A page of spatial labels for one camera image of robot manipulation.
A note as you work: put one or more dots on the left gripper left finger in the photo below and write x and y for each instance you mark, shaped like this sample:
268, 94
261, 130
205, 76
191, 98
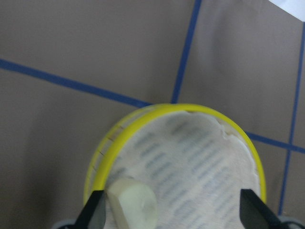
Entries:
93, 215

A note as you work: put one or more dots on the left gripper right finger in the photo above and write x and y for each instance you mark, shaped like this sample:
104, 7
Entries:
254, 213

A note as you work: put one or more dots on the white bun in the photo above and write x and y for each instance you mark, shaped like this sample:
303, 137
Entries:
133, 204

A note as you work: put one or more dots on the yellow bamboo steamer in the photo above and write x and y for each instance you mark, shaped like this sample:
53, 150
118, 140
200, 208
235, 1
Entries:
195, 159

